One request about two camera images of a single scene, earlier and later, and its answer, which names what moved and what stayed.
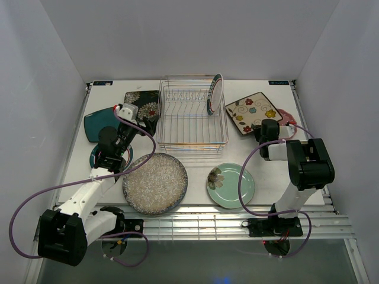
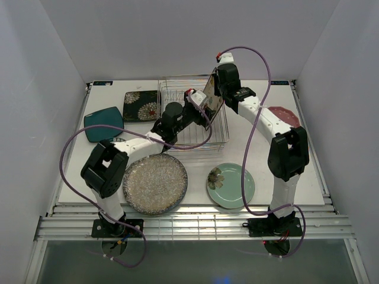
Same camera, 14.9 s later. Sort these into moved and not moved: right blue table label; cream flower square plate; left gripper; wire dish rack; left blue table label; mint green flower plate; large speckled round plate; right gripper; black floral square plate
Moved: cream flower square plate; left gripper; right gripper
Not moved: large speckled round plate; wire dish rack; left blue table label; black floral square plate; mint green flower plate; right blue table label
